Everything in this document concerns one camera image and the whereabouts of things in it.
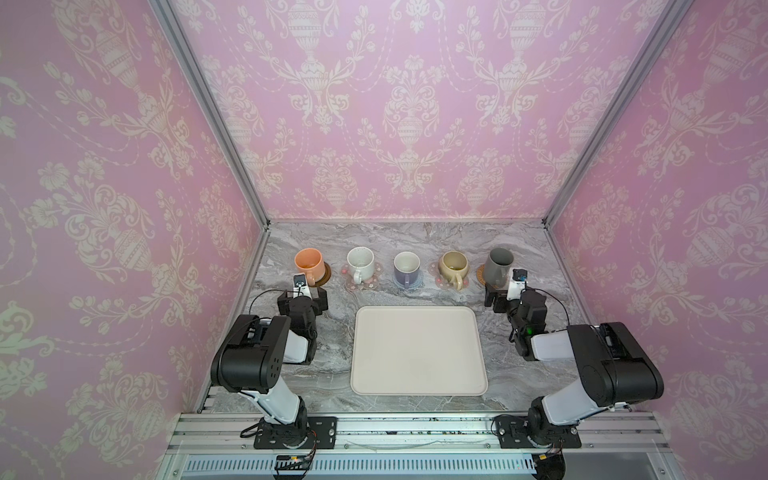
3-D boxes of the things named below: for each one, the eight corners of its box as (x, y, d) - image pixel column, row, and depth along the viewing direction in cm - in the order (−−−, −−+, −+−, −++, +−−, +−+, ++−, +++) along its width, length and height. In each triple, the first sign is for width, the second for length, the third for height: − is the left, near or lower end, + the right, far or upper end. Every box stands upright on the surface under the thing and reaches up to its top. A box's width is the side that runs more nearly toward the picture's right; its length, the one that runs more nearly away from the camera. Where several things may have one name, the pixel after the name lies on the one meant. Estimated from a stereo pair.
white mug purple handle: (386, 282, 105) (385, 266, 98) (402, 262, 110) (403, 246, 103) (407, 294, 101) (408, 279, 94) (422, 273, 107) (425, 258, 100)
